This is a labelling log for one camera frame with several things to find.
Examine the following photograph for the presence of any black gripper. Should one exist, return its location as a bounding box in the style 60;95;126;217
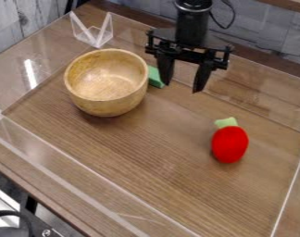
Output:
145;28;234;93

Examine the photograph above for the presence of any red plush strawberry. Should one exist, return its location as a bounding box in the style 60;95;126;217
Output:
210;117;249;164

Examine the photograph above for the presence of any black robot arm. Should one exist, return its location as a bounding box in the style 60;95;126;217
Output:
145;0;237;94

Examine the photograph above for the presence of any green foam block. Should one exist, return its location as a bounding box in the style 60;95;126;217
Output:
147;66;165;89

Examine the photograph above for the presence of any wooden bowl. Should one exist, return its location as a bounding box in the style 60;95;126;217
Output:
63;48;149;118

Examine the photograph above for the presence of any clear acrylic stand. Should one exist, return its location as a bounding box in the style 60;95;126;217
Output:
70;11;112;48

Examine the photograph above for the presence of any black cable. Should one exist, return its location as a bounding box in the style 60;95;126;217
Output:
209;0;237;31

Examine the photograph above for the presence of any black table leg bracket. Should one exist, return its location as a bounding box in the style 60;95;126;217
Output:
20;193;78;237

